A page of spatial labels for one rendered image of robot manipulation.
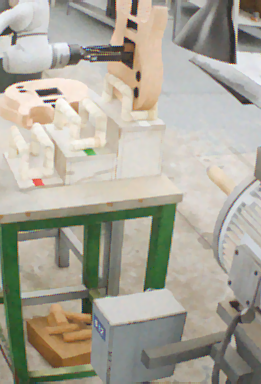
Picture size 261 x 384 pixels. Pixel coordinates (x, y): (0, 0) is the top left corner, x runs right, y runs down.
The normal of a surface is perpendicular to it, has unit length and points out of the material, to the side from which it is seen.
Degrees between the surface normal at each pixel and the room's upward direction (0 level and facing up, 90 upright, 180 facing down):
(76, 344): 0
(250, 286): 90
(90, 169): 90
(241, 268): 90
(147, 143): 90
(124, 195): 0
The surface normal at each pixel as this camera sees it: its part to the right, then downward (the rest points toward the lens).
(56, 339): 0.08, -0.89
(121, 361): 0.39, 0.44
